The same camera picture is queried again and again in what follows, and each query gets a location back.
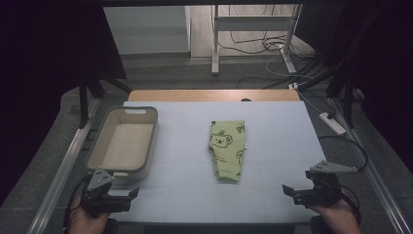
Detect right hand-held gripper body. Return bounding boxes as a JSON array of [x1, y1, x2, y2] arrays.
[[297, 159, 358, 208]]

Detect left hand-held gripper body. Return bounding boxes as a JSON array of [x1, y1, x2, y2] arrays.
[[80, 167, 131, 216]]

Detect grey storage basket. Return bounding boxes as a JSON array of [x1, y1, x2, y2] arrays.
[[85, 105, 160, 189]]

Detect green koala print pants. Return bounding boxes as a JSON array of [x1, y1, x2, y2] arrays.
[[207, 119, 246, 182]]

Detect person's left hand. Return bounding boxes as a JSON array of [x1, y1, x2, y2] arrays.
[[67, 196, 111, 234]]

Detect person's right hand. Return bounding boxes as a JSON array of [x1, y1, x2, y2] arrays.
[[308, 197, 362, 234]]

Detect white table mat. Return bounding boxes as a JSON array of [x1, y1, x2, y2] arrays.
[[109, 99, 327, 224]]

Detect white power strip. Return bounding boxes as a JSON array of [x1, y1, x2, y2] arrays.
[[318, 111, 348, 137]]

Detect black stand legs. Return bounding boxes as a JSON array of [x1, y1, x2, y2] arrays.
[[77, 63, 133, 129], [297, 19, 374, 129]]

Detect wooden table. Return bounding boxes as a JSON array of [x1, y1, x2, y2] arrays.
[[128, 89, 301, 102]]

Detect white cabinet panel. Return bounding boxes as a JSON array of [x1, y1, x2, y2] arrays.
[[102, 5, 192, 56]]

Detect left hand-held gripper cable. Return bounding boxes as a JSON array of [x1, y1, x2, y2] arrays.
[[63, 175, 93, 232]]

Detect hand-held gripper cable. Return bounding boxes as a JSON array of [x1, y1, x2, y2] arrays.
[[63, 175, 93, 232], [339, 183, 362, 225]]

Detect right hand-held gripper cable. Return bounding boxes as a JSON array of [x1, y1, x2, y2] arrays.
[[339, 183, 362, 225]]

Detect aluminium floor rail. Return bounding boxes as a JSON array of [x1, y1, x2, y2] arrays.
[[328, 97, 413, 234], [26, 97, 102, 234]]

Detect black looped floor cable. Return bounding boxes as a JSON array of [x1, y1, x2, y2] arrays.
[[317, 135, 370, 173]]

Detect tangle of floor cables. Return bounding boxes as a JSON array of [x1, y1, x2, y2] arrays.
[[216, 4, 316, 62]]

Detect white metal stand frame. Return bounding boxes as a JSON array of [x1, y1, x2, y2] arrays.
[[210, 3, 304, 76]]

